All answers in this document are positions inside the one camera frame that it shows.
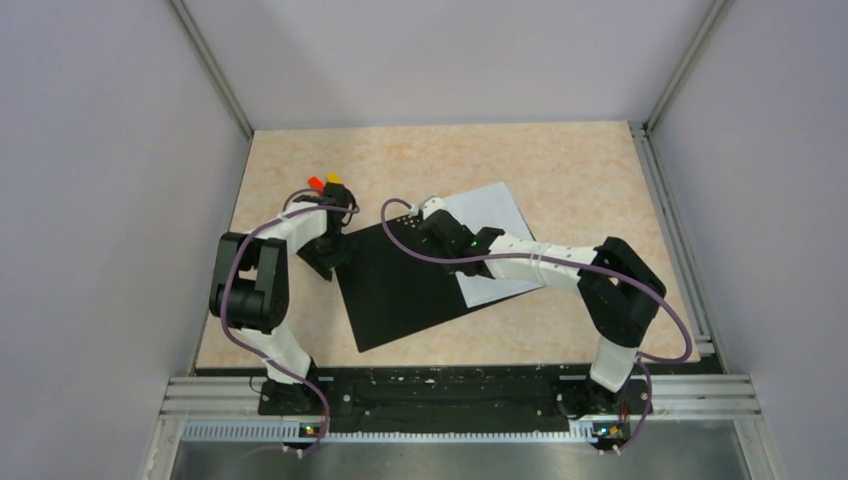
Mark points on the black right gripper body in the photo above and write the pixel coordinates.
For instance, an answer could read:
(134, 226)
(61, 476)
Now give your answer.
(437, 252)

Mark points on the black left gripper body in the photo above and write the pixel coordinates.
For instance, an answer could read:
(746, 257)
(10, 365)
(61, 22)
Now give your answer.
(326, 252)

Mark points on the black file folder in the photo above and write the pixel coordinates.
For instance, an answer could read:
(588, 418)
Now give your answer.
(389, 295)

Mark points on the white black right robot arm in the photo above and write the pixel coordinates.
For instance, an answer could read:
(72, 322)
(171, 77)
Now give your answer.
(620, 292)

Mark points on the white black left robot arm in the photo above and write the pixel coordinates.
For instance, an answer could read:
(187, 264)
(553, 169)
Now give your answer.
(250, 290)

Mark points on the red wooden block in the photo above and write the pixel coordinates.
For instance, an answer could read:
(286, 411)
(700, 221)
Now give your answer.
(316, 183)

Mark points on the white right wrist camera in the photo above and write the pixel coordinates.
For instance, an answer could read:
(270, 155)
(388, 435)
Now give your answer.
(430, 205)

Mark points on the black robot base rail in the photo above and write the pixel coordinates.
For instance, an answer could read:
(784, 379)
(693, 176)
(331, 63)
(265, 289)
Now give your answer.
(457, 397)

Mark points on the aluminium frame rail front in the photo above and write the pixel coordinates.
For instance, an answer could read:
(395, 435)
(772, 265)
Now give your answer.
(227, 409)

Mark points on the aluminium corner post left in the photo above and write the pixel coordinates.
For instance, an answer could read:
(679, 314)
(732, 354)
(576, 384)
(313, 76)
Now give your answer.
(211, 66)

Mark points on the aluminium corner post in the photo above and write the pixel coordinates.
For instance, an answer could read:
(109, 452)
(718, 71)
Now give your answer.
(714, 16)
(211, 66)

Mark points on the aluminium corner post right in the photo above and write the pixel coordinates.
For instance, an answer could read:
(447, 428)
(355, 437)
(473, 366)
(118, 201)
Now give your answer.
(714, 16)

